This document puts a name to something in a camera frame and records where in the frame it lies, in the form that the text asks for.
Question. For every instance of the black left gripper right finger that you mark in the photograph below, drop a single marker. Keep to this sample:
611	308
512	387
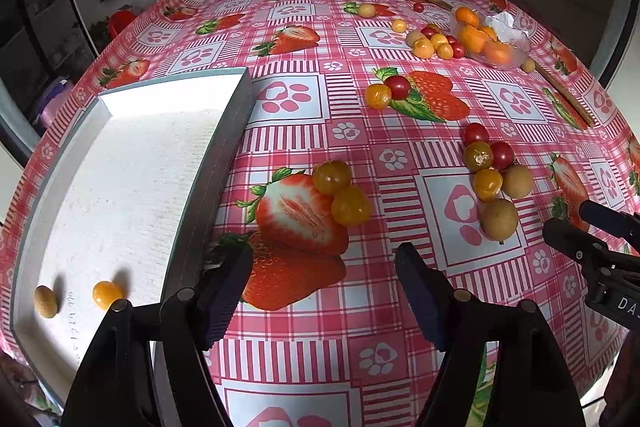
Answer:
506	356

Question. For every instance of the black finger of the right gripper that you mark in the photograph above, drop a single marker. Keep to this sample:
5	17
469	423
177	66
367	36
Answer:
612	278

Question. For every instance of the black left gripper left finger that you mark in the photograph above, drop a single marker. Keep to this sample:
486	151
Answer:
116	381

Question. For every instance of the brown kiwi berry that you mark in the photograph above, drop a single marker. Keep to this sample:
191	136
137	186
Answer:
517	182
499	219

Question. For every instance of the brown kiwi berry front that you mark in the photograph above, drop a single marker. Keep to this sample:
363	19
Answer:
499	219

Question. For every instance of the red cherry tomato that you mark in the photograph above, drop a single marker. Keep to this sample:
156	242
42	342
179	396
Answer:
502	155
399	86
474	133

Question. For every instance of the orange cherry tomato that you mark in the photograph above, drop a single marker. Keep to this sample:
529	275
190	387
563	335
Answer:
378	96

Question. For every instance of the dark yellow cherry tomato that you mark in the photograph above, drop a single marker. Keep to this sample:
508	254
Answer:
331	176

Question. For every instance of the yellow cherry tomato in tray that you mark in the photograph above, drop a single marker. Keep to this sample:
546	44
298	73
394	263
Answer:
105	293

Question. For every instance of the brown longan in tray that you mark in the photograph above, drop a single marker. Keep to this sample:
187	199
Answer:
45	302

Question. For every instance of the yellow tomato in cluster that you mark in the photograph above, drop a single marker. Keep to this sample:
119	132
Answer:
487	184

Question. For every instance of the olive yellow tomato cluster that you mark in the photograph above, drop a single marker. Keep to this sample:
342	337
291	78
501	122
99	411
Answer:
478	156

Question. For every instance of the red cherry tomato top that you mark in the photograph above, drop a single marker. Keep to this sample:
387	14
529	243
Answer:
474	133

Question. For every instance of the wooden stick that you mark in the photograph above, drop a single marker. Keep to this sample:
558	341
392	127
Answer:
558	86

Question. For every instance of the white rectangular tray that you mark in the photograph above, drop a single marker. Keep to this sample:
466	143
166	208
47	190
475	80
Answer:
130	198

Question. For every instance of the clear plastic fruit bag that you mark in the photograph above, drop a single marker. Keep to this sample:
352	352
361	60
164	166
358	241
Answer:
480	41

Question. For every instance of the pink strawberry tablecloth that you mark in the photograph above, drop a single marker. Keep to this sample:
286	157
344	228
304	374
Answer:
352	351

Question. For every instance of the pink plastic stool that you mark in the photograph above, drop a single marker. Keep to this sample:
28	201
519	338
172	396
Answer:
51	101

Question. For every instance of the yellow tomato near pile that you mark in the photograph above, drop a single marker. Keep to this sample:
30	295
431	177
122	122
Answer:
399	25

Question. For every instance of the yellow fruit far table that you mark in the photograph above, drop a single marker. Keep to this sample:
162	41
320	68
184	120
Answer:
366	10

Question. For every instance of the red plastic chair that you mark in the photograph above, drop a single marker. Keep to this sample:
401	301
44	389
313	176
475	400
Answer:
119	21

